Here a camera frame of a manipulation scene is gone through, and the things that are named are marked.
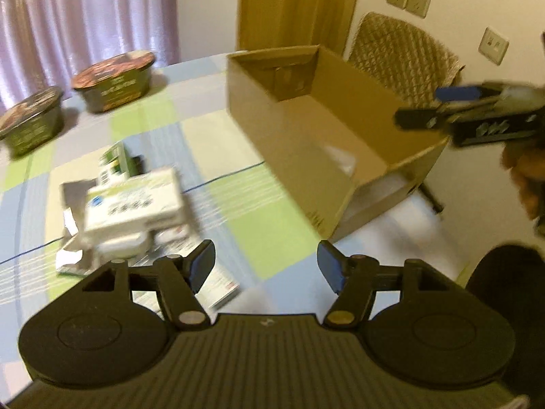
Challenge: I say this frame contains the wooden door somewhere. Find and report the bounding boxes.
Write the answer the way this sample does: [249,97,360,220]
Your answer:
[237,0,357,55]

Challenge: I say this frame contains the brown cardboard box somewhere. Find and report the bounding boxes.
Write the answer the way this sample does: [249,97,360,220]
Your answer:
[227,45,447,241]

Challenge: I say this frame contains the white green medicine box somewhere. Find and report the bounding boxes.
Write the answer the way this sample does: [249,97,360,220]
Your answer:
[83,167,186,245]

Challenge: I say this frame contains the green throat spray box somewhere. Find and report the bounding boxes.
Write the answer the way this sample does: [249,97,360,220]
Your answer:
[98,141,141,186]

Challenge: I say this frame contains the left dark noodle bowl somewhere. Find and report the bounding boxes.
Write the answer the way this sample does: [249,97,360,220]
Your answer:
[1,86,64,159]

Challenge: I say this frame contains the right dark noodle bowl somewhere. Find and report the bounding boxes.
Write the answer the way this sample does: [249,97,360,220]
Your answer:
[71,50,156,113]

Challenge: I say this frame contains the purple curtain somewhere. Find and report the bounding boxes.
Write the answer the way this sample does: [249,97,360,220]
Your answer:
[1,0,180,110]

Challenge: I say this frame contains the silver foil pouch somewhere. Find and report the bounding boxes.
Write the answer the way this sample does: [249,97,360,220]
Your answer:
[54,179,99,277]

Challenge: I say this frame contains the checked tablecloth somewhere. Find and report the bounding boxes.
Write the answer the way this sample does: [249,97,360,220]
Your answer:
[0,52,469,393]

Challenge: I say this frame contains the dark noodle bowl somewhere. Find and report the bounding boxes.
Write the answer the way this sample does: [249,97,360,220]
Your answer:
[71,50,156,113]
[1,86,64,159]

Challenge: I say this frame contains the white power adapter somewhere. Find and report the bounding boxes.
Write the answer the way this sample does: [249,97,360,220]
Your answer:
[95,231,152,261]

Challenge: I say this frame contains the single wall socket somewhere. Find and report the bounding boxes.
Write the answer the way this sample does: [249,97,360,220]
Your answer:
[479,27,509,65]

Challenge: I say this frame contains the person hand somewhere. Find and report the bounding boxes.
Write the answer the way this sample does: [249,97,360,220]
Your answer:
[501,140,544,221]

